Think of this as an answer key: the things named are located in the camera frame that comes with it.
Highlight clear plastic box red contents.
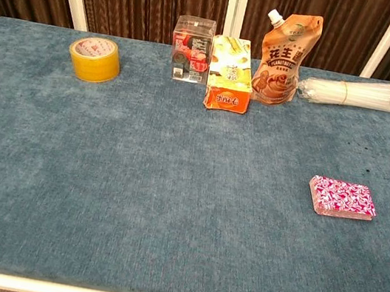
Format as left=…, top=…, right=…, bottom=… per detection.
left=165, top=13, right=218, bottom=86

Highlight yellow rubber band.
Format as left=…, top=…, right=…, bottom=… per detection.
left=338, top=80, right=352, bottom=105

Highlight blue table cloth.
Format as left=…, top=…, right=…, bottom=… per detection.
left=0, top=16, right=390, bottom=292

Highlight clear wrapped straws bundle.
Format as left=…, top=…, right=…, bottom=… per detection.
left=295, top=67, right=390, bottom=116

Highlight pink patterned small pack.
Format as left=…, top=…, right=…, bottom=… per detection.
left=304, top=174, right=381, bottom=225

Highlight yellow packing tape roll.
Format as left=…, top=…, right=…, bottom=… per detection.
left=64, top=33, right=126, bottom=87

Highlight brown peanut butter spout pouch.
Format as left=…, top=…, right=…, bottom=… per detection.
left=248, top=6, right=325, bottom=113

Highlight orange snack carton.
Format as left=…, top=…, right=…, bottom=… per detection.
left=201, top=33, right=261, bottom=118

